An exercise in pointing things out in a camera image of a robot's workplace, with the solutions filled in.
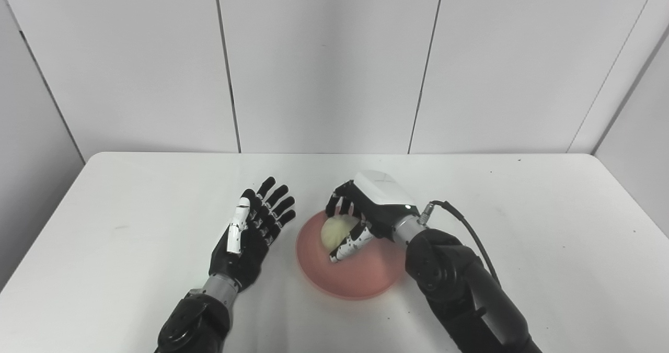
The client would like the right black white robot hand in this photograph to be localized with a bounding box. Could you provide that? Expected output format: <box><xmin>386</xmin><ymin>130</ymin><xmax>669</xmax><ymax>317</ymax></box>
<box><xmin>325</xmin><ymin>170</ymin><xmax>421</xmax><ymax>264</ymax></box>

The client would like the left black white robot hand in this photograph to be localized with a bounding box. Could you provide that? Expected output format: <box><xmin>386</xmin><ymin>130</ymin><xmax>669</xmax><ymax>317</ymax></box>
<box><xmin>209</xmin><ymin>176</ymin><xmax>296</xmax><ymax>293</ymax></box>

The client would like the white steamed bun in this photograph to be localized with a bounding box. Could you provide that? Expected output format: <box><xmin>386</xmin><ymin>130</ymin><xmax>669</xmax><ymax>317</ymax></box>
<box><xmin>320</xmin><ymin>214</ymin><xmax>362</xmax><ymax>251</ymax></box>

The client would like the pink round plate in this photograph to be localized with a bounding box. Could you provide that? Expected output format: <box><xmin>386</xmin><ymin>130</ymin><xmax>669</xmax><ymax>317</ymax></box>
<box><xmin>296</xmin><ymin>209</ymin><xmax>407</xmax><ymax>300</ymax></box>

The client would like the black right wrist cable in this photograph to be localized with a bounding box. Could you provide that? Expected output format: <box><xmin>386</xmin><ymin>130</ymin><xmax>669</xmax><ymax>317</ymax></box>
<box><xmin>418</xmin><ymin>200</ymin><xmax>502</xmax><ymax>290</ymax></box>

